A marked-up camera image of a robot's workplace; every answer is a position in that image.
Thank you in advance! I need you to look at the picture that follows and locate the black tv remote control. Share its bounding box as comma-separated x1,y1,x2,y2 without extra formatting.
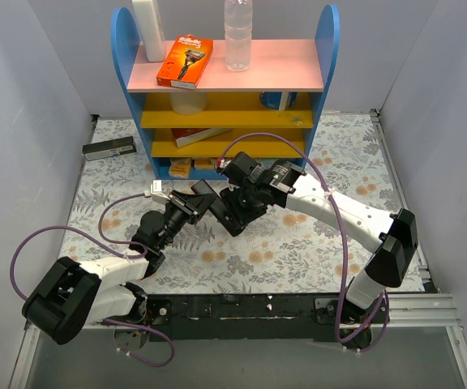
191,179,234,230

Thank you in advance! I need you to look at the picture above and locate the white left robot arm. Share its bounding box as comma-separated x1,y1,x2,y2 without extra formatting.
22,191,216,344

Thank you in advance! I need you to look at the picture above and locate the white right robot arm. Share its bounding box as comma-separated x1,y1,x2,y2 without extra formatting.
217,152,418,323

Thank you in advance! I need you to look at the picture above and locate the orange small box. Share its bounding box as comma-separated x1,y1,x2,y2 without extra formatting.
169,160,192,179

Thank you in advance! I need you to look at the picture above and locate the floral table mat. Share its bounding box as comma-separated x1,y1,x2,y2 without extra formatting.
50,115,426,296

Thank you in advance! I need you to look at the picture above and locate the red white flat box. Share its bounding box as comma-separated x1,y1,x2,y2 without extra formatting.
171,127,230,148

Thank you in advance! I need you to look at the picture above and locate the blue shelf unit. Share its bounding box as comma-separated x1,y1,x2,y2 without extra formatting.
110,5,341,179

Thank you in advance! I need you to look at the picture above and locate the black rectangular box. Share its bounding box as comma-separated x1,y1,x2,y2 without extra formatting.
82,136,136,161

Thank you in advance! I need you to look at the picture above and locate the blue white can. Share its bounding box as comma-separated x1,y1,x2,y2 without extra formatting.
259,92,297,111

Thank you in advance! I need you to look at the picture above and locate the orange razor box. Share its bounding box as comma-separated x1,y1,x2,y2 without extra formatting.
156,35,213,90

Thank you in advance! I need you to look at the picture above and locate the clear plastic water bottle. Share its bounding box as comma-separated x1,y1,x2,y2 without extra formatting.
224,0,253,72

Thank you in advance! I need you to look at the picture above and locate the white tall bottle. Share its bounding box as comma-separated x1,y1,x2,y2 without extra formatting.
132,0,166,62

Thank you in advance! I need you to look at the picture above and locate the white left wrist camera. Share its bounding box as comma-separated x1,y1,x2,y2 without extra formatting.
144,179,172,205

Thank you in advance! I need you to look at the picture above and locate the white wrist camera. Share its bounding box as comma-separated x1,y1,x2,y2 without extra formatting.
216,158,229,174
144,179,172,205

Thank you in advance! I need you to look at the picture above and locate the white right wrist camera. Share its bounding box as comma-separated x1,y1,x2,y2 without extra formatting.
216,158,229,174

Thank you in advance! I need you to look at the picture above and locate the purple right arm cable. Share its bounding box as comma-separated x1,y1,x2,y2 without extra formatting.
219,132,392,353

